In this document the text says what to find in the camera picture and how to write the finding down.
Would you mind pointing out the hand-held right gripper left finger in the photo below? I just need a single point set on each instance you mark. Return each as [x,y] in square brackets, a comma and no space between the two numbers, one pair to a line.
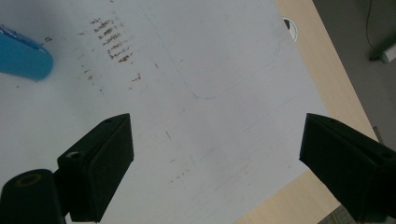
[93,174]

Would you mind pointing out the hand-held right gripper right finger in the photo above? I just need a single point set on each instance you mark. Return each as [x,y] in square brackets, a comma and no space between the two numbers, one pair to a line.
[348,168]

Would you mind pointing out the white sheet mat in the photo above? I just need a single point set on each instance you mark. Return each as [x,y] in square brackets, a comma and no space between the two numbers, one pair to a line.
[193,93]

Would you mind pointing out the blue board eraser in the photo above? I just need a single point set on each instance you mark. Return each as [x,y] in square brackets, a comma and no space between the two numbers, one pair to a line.
[21,57]

